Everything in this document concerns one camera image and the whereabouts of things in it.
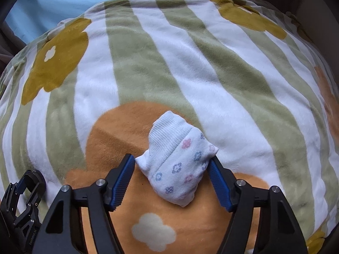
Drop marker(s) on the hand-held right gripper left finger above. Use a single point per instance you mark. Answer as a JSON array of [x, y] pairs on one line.
[[122, 182]]

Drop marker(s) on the white floral sock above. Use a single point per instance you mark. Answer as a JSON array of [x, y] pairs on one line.
[[174, 158]]

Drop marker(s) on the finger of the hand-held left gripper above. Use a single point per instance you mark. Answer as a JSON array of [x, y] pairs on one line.
[[16, 193], [37, 182]]

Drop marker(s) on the striped flower print blanket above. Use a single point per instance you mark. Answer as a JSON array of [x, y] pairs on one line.
[[198, 71]]

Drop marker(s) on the light blue sheet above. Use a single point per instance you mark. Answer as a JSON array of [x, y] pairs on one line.
[[79, 0]]

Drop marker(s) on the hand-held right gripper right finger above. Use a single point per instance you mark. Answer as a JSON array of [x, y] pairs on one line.
[[219, 187]]

